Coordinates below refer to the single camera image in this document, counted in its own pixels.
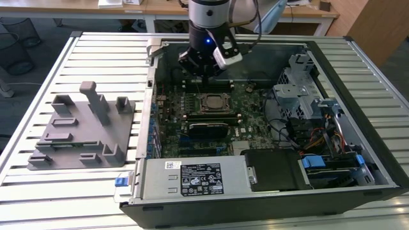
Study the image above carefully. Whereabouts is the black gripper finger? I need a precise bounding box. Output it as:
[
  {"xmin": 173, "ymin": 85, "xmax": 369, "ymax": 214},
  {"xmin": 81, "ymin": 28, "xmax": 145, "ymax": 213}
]
[
  {"xmin": 204, "ymin": 64, "xmax": 228, "ymax": 90},
  {"xmin": 179, "ymin": 49, "xmax": 207, "ymax": 90}
]

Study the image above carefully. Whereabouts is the silver CPU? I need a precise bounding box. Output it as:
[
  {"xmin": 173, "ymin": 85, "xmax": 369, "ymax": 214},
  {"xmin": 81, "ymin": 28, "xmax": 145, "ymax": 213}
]
[{"xmin": 204, "ymin": 95, "xmax": 227, "ymax": 109}]

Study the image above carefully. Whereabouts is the metal socket cover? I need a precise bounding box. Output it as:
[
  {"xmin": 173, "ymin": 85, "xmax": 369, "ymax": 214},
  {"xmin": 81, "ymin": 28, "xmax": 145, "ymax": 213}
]
[{"xmin": 200, "ymin": 93, "xmax": 232, "ymax": 113}]

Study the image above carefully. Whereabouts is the CPU socket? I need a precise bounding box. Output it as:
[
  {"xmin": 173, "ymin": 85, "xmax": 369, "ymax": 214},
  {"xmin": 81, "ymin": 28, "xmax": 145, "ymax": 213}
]
[{"xmin": 199, "ymin": 92, "xmax": 232, "ymax": 114}]

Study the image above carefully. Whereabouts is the silver metal drive cage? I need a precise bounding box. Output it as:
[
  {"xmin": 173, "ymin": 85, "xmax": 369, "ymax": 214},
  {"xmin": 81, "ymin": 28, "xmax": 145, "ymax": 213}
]
[{"xmin": 271, "ymin": 53, "xmax": 340, "ymax": 121}]

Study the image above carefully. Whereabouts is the black graphics card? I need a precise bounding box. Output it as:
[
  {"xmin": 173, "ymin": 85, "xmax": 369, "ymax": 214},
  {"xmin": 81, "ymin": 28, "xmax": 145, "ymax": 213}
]
[{"xmin": 188, "ymin": 122, "xmax": 231, "ymax": 140}]

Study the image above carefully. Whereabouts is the green motherboard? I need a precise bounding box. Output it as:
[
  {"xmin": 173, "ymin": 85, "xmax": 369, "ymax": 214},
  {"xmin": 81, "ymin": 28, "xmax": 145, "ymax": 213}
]
[{"xmin": 153, "ymin": 80, "xmax": 280, "ymax": 160}]

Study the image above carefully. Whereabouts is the silver chipset heatsink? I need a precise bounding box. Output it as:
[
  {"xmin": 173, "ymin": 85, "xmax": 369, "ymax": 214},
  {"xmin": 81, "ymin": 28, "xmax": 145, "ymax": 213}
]
[{"xmin": 231, "ymin": 141, "xmax": 252, "ymax": 154}]

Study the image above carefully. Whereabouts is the black expansion slot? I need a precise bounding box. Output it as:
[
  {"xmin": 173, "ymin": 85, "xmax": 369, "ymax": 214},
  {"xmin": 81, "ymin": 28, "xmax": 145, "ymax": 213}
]
[{"xmin": 177, "ymin": 148, "xmax": 225, "ymax": 156}]

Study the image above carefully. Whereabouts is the grey parts rack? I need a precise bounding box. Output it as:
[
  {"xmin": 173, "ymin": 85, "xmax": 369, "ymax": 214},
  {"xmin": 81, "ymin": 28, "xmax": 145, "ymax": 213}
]
[{"xmin": 27, "ymin": 80, "xmax": 137, "ymax": 171}]

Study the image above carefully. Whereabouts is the green RAM stick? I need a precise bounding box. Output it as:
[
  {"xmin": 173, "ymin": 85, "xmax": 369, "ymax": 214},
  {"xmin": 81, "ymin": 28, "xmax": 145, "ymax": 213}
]
[{"xmin": 49, "ymin": 142, "xmax": 99, "ymax": 148}]

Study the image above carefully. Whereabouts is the silver power supply unit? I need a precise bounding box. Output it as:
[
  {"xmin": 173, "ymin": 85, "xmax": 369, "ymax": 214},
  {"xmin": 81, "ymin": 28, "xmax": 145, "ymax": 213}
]
[{"xmin": 128, "ymin": 157, "xmax": 257, "ymax": 201}]

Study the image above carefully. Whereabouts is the hard disk in blue carrier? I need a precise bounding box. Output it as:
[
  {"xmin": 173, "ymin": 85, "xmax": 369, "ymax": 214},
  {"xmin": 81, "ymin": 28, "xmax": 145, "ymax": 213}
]
[{"xmin": 300, "ymin": 155, "xmax": 360, "ymax": 188}]

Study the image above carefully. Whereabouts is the wooden desk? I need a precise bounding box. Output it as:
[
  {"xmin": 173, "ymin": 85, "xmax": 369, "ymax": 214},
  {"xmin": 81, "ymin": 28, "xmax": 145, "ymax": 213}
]
[{"xmin": 0, "ymin": 0, "xmax": 341, "ymax": 36}]

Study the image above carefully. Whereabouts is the black mesh waste bin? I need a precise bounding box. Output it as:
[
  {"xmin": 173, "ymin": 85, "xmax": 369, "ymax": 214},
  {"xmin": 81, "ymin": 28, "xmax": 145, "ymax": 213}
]
[
  {"xmin": 0, "ymin": 32, "xmax": 36, "ymax": 75},
  {"xmin": 4, "ymin": 18, "xmax": 43, "ymax": 47}
]

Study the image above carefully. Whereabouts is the wooden cabinet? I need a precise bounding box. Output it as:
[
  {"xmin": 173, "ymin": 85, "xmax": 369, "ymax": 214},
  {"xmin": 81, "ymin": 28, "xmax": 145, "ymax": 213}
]
[{"xmin": 325, "ymin": 0, "xmax": 409, "ymax": 67}]

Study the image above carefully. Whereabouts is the black PC case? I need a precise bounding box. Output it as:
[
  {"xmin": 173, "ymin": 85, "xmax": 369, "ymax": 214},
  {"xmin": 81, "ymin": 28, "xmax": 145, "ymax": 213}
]
[{"xmin": 112, "ymin": 35, "xmax": 409, "ymax": 230}]

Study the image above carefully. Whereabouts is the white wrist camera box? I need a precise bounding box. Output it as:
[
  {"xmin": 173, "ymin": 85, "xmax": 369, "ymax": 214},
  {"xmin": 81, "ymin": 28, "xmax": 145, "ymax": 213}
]
[{"xmin": 213, "ymin": 42, "xmax": 244, "ymax": 70}]

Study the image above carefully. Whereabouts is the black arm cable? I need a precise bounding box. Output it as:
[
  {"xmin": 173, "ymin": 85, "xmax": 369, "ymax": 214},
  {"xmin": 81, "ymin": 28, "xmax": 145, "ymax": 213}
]
[{"xmin": 228, "ymin": 0, "xmax": 261, "ymax": 50}]

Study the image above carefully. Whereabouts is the yellow red wire bundle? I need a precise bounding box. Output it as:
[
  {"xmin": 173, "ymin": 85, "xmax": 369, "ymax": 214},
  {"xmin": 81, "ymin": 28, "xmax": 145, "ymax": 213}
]
[{"xmin": 300, "ymin": 114, "xmax": 348, "ymax": 154}]

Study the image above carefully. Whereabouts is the dark flat cable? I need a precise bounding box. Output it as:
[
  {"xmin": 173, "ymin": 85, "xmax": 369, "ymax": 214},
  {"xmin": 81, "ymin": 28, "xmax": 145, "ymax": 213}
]
[{"xmin": 321, "ymin": 113, "xmax": 341, "ymax": 160}]

